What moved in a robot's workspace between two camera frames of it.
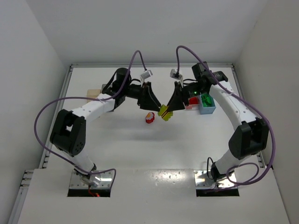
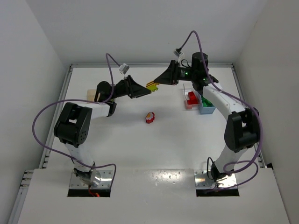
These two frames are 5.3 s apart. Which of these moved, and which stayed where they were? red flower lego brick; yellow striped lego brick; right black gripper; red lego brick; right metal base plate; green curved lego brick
Moved: right black gripper; yellow striped lego brick
Stayed: right metal base plate; red lego brick; red flower lego brick; green curved lego brick
